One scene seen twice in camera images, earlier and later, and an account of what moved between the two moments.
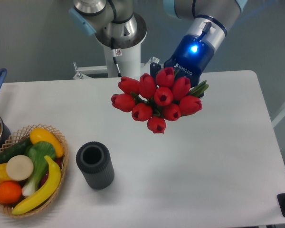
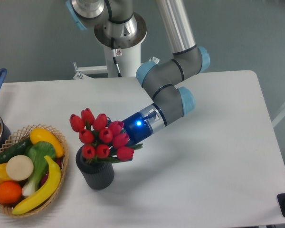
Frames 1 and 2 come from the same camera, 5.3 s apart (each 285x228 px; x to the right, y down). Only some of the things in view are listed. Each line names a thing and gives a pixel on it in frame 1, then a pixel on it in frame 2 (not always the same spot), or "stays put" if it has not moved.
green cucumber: (19, 149) stays put
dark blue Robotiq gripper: (193, 56) to (137, 128)
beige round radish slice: (19, 168) stays put
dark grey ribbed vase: (94, 159) stays put
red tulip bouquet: (154, 100) to (104, 140)
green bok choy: (37, 151) stays put
